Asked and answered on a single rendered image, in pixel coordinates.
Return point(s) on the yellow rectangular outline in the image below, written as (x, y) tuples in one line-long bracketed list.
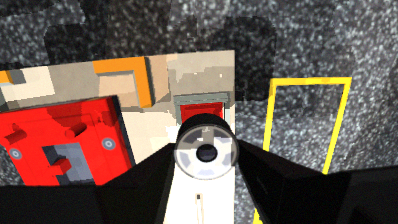
[(304, 81)]

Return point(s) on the black wheel with grey hub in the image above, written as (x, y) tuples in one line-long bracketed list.
[(201, 129)]

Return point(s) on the cream flat plate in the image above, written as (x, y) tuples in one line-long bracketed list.
[(150, 91)]

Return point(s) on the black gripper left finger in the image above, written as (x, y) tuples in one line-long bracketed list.
[(137, 196)]

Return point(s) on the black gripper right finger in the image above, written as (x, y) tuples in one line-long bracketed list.
[(285, 192)]

